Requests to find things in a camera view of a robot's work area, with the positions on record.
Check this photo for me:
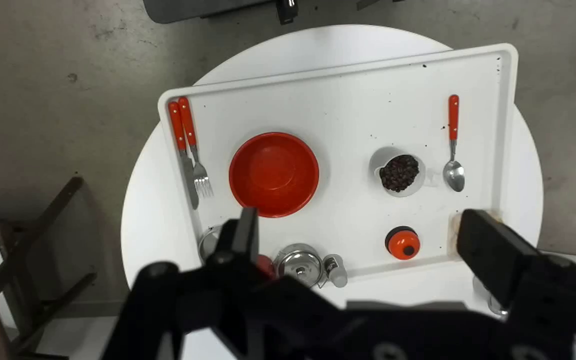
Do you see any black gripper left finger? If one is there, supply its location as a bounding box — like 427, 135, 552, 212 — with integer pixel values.
213, 209, 259, 265

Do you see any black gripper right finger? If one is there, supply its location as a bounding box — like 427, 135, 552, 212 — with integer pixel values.
457, 209, 538, 309

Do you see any clear plastic cup with grounds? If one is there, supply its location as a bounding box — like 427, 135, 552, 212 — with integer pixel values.
371, 147, 427, 198

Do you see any orange bowl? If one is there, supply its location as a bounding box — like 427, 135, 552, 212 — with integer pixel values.
229, 132, 321, 219

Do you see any small steel pot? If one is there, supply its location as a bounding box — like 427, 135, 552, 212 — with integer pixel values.
274, 243, 325, 288

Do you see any white plastic tray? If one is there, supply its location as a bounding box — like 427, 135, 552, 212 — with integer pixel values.
159, 44, 518, 276

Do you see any wooden chair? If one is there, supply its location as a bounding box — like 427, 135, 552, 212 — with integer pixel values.
0, 177, 96, 360

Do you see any orange handled fork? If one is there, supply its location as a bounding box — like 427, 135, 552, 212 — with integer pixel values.
178, 97, 214, 197

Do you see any orange handled spoon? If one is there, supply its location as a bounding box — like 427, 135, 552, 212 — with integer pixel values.
443, 94, 467, 192

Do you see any orange handled knife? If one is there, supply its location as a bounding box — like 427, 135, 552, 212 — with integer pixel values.
168, 103, 199, 210

